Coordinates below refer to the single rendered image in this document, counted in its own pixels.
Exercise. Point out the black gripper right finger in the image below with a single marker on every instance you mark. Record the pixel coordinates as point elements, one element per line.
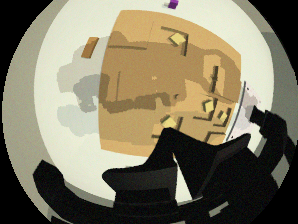
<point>198,161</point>

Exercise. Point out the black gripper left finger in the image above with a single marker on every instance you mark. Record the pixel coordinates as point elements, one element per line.
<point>159,171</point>

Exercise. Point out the small purple block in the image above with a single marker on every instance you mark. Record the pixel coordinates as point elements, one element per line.
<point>173,4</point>

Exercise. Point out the small orange flat block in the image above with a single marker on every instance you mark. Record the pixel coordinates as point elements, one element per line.
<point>89,47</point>

